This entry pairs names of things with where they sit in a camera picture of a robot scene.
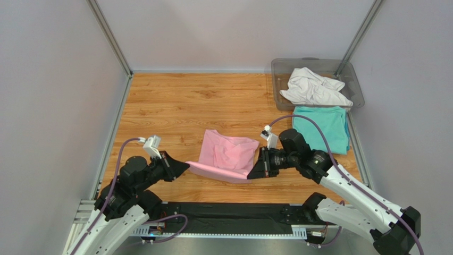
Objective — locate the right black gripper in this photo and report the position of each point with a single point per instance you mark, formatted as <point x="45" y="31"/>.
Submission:
<point x="265" y="161"/>

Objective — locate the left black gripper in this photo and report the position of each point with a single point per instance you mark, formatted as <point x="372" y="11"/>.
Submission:
<point x="173" y="168"/>

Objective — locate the pink t shirt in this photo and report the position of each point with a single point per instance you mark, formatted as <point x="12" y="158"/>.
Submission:
<point x="224" y="158"/>

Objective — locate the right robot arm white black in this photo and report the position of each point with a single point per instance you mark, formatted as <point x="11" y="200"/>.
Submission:
<point x="390" y="228"/>

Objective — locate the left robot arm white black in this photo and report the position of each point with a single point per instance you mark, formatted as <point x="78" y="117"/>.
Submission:
<point x="127" y="203"/>

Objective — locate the folded teal t shirt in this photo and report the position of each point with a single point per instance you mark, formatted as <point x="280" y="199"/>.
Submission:
<point x="333" y="124"/>

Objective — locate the crumpled white t shirt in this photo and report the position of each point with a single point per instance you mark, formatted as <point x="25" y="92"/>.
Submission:
<point x="308" y="88"/>

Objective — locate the clear plastic bin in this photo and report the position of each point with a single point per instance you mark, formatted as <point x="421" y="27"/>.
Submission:
<point x="282" y="69"/>

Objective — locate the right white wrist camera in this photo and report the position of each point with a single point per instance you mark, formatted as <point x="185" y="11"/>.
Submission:
<point x="270" y="137"/>

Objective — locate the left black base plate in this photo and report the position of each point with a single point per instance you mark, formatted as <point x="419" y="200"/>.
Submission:
<point x="167" y="209"/>

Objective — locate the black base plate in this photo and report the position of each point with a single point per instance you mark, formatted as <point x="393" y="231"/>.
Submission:
<point x="167" y="209"/>
<point x="301" y="215"/>

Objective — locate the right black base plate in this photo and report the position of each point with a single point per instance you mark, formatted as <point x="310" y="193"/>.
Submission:
<point x="301" y="215"/>

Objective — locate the right aluminium corner post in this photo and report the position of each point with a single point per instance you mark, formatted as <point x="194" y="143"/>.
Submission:
<point x="360" y="34"/>

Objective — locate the aluminium corner post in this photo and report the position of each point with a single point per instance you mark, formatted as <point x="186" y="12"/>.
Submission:
<point x="109" y="35"/>
<point x="360" y="34"/>

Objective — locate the left aluminium corner post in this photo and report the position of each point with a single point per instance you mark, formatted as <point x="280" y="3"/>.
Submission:
<point x="109" y="35"/>

